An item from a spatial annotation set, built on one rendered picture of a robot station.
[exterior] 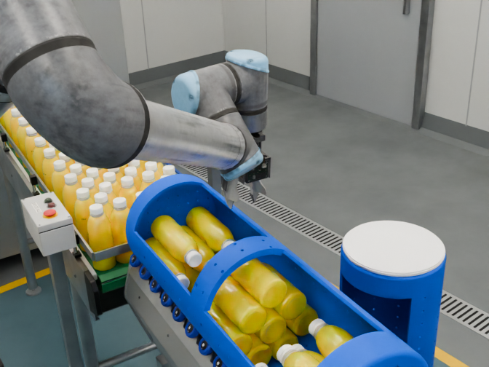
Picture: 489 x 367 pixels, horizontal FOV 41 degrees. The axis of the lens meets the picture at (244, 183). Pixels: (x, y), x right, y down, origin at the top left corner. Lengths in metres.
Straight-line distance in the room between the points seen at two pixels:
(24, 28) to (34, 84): 0.06
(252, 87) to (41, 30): 0.68
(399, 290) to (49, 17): 1.24
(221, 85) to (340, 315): 0.57
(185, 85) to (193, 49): 5.65
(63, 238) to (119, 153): 1.18
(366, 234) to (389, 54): 3.66
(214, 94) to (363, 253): 0.72
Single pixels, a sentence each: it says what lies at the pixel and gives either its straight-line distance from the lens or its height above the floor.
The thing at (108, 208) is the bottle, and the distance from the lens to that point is 2.04.
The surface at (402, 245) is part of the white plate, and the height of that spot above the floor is 1.04.
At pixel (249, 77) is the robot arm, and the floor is 1.60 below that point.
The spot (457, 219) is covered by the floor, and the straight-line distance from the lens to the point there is 4.18.
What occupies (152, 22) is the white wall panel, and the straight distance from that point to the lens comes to 6.63.
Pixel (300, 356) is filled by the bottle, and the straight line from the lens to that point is 1.31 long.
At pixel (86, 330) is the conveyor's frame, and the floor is 0.50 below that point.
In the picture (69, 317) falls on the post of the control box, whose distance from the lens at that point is 2.22.
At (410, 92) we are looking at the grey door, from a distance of 5.40.
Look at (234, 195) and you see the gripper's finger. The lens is 1.51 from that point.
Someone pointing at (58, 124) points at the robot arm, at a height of 1.75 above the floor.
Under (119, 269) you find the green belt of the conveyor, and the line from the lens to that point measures 2.05.
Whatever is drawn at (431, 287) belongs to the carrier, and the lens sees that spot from 1.82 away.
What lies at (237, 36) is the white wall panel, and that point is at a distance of 6.96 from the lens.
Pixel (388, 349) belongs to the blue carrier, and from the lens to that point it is 1.21.
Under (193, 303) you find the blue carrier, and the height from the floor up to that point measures 1.12.
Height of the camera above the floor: 2.01
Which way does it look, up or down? 26 degrees down
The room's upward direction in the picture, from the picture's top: 2 degrees counter-clockwise
